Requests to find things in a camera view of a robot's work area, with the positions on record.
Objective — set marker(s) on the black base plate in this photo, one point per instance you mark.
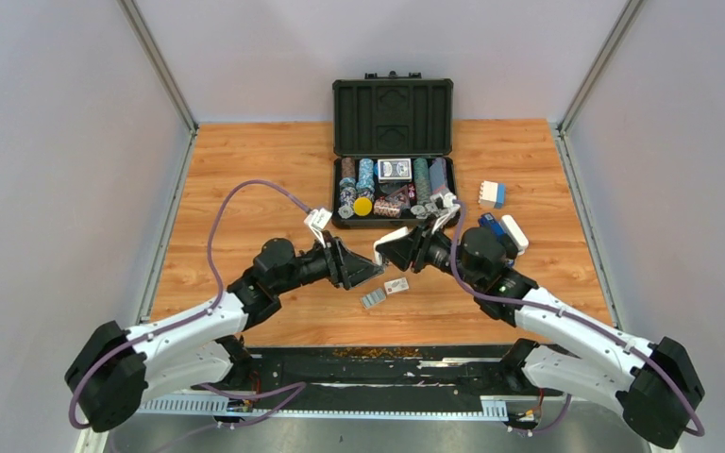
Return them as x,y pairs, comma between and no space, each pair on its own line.
441,378

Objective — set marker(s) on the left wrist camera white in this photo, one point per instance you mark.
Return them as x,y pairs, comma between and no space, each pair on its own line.
316,222

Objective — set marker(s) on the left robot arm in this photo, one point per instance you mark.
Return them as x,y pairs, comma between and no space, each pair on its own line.
120,368

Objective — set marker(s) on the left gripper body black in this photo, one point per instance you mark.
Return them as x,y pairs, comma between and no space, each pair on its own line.
337,276

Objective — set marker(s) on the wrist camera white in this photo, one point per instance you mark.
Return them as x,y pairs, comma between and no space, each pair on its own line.
316,222
446,208

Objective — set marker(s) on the blue stapler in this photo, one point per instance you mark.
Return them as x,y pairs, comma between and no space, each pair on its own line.
489,221

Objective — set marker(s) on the grey staple strip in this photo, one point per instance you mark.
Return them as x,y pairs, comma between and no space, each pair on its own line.
374,298

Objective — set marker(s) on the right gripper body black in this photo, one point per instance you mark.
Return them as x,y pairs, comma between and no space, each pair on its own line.
437,252

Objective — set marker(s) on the grey green white stapler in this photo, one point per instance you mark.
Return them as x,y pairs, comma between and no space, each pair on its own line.
378,258

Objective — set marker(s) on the yellow dealer chip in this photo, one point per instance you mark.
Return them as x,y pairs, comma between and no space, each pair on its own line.
362,206

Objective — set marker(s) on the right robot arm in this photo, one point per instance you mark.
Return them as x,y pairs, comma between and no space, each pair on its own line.
652,385

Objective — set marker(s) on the black poker chip case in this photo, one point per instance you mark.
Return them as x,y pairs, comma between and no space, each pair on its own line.
391,116

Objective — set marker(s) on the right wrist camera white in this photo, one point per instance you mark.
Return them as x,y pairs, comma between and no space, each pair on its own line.
446,208

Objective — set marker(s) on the white blue toy block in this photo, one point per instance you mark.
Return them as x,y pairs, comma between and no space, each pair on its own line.
492,194

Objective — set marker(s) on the blue playing card deck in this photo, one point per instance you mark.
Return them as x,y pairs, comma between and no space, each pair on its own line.
394,170

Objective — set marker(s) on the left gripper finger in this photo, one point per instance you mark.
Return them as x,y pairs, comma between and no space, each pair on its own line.
354,273
353,262

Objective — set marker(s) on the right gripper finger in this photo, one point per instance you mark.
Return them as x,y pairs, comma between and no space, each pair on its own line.
410,236
403,254

